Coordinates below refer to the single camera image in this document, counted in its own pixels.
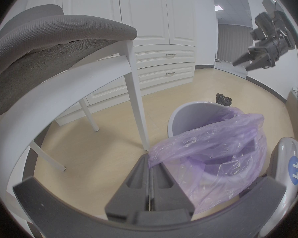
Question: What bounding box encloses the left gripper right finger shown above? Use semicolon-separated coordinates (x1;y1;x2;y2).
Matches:
150;162;195;217

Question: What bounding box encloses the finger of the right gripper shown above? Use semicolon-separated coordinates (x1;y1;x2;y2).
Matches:
232;52;254;67
246;58;265;71

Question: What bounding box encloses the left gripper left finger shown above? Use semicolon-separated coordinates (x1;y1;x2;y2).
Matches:
105;155;150;220

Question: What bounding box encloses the black plastic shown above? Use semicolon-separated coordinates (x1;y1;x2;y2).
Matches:
216;93;232;106

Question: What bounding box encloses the purple plastic bag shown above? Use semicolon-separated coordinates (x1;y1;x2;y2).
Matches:
149;107;267;214

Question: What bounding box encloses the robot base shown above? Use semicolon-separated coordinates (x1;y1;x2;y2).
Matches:
259;137;298;237

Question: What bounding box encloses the white trash bin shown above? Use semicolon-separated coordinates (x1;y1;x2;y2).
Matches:
168;101;265;183

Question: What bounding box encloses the grey curtain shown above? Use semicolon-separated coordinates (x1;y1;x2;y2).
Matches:
218;24;253;64

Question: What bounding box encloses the white wardrobe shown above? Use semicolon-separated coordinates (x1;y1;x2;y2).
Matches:
25;0;197;127

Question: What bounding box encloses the grey cushioned white chair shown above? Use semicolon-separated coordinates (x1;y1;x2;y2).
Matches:
0;4;150;232

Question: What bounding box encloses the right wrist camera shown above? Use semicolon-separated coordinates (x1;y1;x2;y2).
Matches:
249;28;263;41

